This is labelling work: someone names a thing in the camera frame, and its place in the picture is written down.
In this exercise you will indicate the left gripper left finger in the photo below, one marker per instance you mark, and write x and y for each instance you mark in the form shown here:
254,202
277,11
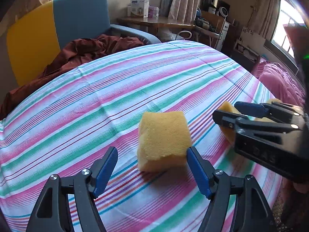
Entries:
52,212

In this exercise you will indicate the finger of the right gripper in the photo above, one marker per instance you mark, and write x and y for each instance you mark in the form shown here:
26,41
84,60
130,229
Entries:
275,111
231,120

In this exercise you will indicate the yellow sponge block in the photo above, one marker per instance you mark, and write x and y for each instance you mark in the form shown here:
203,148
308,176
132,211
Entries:
163,139
228,128

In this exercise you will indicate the person right hand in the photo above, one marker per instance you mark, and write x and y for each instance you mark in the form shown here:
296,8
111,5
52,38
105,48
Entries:
302,188

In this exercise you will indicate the pink quilt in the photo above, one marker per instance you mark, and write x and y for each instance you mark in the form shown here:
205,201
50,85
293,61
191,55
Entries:
278,81

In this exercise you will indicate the wooden desk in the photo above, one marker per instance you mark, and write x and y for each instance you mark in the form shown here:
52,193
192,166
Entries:
162,22

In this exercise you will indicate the white product box on desk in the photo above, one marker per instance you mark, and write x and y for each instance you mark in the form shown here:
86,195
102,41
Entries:
138,8

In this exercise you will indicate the maroon blanket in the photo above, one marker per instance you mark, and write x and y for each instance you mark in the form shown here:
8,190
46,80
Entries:
74,54

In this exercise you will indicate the grey yellow blue headboard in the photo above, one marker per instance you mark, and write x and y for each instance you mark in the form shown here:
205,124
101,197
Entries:
36,39

